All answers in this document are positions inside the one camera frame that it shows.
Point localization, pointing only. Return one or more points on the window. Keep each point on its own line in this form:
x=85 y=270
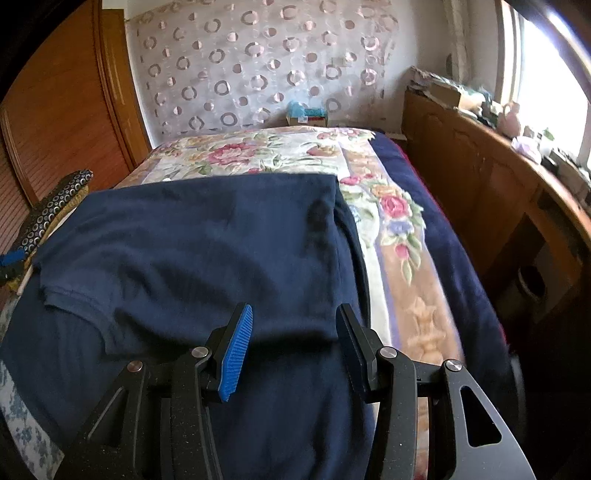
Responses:
x=549 y=69

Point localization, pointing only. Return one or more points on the dark trash bin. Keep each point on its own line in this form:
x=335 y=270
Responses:
x=531 y=284

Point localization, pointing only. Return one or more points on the dark circle-patterned pillow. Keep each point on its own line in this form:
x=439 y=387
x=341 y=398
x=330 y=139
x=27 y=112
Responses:
x=60 y=201

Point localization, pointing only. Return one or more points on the pink vase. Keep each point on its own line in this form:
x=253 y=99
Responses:
x=511 y=122

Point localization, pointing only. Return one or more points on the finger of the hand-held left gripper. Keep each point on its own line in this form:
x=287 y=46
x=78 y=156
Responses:
x=10 y=258

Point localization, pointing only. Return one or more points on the blue floral bed sheet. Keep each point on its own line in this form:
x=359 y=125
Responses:
x=23 y=429

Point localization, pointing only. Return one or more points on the open cardboard box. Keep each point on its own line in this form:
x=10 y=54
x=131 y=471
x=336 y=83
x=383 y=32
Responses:
x=448 y=94

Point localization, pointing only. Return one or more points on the sheer circle-patterned curtain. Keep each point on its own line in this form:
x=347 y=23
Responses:
x=258 y=64

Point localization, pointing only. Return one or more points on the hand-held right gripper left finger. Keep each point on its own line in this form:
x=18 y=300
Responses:
x=236 y=350

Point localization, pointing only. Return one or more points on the navy printed t-shirt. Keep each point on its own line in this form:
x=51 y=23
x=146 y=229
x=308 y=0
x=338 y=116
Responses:
x=194 y=249

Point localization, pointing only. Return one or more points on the wooden cabinet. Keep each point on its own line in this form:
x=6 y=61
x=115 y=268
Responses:
x=485 y=184

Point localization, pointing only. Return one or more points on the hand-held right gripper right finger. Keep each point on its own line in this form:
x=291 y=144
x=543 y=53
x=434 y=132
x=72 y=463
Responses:
x=353 y=355

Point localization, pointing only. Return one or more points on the pink plastic bag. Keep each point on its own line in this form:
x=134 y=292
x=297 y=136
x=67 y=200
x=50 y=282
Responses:
x=526 y=148

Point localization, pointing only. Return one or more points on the small cardboard box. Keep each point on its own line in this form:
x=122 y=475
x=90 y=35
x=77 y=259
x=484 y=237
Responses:
x=304 y=121

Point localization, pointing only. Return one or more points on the wooden louvered wardrobe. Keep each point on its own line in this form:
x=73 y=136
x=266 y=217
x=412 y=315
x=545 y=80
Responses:
x=55 y=115

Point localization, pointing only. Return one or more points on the floral bedspread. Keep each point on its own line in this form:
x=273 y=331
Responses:
x=397 y=258

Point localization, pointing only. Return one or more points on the patterned window curtain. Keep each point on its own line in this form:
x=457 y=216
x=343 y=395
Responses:
x=455 y=37

